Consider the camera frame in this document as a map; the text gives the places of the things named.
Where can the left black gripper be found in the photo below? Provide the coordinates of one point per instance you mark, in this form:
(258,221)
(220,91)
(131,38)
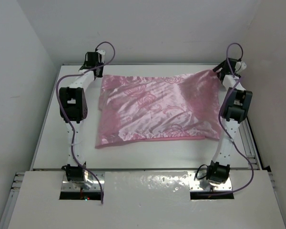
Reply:
(100,73)

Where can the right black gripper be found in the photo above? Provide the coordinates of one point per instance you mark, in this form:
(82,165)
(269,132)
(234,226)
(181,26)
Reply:
(219,67)

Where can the pink satin pillowcase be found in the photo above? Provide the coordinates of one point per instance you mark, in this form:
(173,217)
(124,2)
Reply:
(135,108)

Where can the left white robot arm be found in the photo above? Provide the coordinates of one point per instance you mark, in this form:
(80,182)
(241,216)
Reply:
(74,111)

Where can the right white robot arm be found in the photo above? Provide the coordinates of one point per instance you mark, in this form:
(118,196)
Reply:
(233,112)

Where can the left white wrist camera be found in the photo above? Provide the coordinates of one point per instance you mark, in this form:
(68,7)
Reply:
(101,55)

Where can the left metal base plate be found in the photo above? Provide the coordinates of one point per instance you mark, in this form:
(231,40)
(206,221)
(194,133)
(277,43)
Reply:
(90,184)

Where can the metal base plate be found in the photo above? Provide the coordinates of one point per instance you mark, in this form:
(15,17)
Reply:
(202,185)
(90,184)

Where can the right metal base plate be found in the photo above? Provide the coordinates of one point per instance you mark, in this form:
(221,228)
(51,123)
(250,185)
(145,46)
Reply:
(202,185)

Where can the left aluminium frame rail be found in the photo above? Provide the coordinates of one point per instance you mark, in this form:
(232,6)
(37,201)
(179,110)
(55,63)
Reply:
(11,201)

